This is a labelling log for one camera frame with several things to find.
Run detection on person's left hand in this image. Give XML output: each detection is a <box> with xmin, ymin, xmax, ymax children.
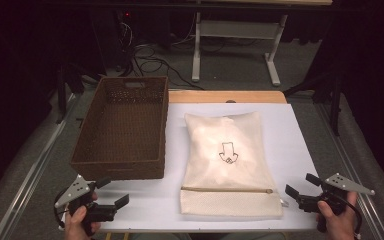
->
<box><xmin>64</xmin><ymin>203</ymin><xmax>102</xmax><ymax>240</ymax></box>

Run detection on cream mesh laundry bag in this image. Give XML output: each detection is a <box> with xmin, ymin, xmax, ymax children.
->
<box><xmin>179</xmin><ymin>111</ymin><xmax>285</xmax><ymax>220</ymax></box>

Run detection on brown woven basket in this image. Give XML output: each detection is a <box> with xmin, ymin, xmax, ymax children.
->
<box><xmin>69</xmin><ymin>76</ymin><xmax>170</xmax><ymax>182</ymax></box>

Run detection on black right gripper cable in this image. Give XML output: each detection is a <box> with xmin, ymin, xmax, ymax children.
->
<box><xmin>344</xmin><ymin>196</ymin><xmax>363</xmax><ymax>239</ymax></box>

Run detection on wooden table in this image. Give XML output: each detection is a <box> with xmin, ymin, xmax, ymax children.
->
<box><xmin>168</xmin><ymin>89</ymin><xmax>288</xmax><ymax>105</ymax></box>

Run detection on black box with red light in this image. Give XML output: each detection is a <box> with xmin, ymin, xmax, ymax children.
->
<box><xmin>91</xmin><ymin>9</ymin><xmax>138</xmax><ymax>73</ymax></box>

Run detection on black stand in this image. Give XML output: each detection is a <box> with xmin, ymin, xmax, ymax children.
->
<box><xmin>55</xmin><ymin>63</ymin><xmax>96</xmax><ymax>125</ymax></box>
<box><xmin>283</xmin><ymin>71</ymin><xmax>345</xmax><ymax>137</ymax></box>

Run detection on person's right hand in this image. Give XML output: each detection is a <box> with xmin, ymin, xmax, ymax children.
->
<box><xmin>317</xmin><ymin>192</ymin><xmax>359</xmax><ymax>240</ymax></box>

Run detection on black floor cables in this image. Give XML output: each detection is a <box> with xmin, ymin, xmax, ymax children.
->
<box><xmin>119</xmin><ymin>19</ymin><xmax>205</xmax><ymax>91</ymax></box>

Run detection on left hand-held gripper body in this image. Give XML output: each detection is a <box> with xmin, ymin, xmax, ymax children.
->
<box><xmin>54</xmin><ymin>174</ymin><xmax>118</xmax><ymax>236</ymax></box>

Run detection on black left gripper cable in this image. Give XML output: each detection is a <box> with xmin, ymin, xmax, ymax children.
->
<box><xmin>53</xmin><ymin>188</ymin><xmax>68</xmax><ymax>229</ymax></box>

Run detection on white metal desk frame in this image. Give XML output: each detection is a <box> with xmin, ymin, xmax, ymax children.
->
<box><xmin>191</xmin><ymin>0</ymin><xmax>333</xmax><ymax>87</ymax></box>

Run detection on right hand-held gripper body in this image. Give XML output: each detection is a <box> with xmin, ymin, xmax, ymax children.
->
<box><xmin>298</xmin><ymin>172</ymin><xmax>376</xmax><ymax>216</ymax></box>

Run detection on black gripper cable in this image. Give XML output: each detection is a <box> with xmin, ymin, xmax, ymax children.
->
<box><xmin>53</xmin><ymin>188</ymin><xmax>68</xmax><ymax>229</ymax></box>
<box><xmin>344</xmin><ymin>196</ymin><xmax>363</xmax><ymax>239</ymax></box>

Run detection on white board sheet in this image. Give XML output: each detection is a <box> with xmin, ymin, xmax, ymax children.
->
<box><xmin>58</xmin><ymin>102</ymin><xmax>321</xmax><ymax>233</ymax></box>

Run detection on metal floor rail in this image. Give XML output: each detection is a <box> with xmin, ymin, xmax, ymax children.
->
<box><xmin>316</xmin><ymin>103</ymin><xmax>384</xmax><ymax>240</ymax></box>
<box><xmin>0</xmin><ymin>93</ymin><xmax>78</xmax><ymax>240</ymax></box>

